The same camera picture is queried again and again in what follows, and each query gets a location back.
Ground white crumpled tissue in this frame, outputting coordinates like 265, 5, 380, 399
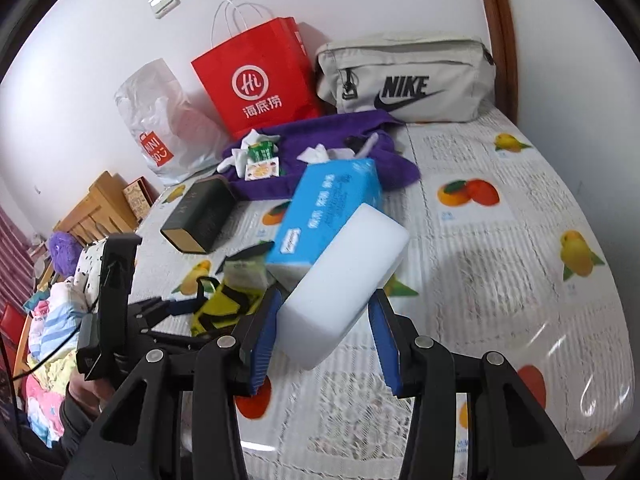
297, 144, 331, 165

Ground purple plush toy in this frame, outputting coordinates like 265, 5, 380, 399
47, 231, 83, 278

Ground white sponge block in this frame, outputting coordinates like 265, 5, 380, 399
276, 203, 411, 371

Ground polka-dot cloth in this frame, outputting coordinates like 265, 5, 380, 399
75, 240, 108, 306

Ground person's left forearm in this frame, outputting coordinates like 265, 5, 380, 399
30, 385, 108, 480

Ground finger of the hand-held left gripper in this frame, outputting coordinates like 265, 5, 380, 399
137, 329, 213, 353
129, 296, 202, 318

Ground pile of colourful clothes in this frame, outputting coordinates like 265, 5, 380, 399
20, 280, 101, 448

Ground grey waist bag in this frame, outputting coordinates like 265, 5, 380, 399
315, 34, 496, 123

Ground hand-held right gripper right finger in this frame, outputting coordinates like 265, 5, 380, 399
367, 290, 586, 480

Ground small patterned box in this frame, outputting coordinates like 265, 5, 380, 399
122, 176, 161, 221

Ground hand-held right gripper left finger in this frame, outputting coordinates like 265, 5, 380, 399
60, 285, 285, 480

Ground wooden chair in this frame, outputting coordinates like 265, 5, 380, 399
52, 170, 138, 248

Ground red paper bag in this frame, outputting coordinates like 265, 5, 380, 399
191, 0, 326, 142

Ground orange-print small carton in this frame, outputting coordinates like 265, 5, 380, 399
244, 156, 281, 181

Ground white plastic bag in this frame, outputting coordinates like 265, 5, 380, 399
114, 58, 231, 186

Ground blue tissue pack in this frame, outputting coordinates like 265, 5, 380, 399
265, 157, 385, 281

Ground white glove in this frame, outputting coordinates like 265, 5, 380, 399
217, 130, 281, 173

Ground red striped cloth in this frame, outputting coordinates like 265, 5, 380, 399
0, 205, 46, 321

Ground black rectangular box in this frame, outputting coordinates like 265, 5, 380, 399
160, 177, 238, 254

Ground brown wooden frame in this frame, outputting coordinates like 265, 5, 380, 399
472, 0, 518, 121

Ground white light switch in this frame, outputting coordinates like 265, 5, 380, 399
149, 0, 180, 20

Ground person's left hand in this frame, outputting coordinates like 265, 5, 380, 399
66, 374, 118, 418

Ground purple towel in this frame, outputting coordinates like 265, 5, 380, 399
220, 112, 422, 200

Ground yellow black fabric item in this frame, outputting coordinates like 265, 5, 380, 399
190, 275, 266, 338

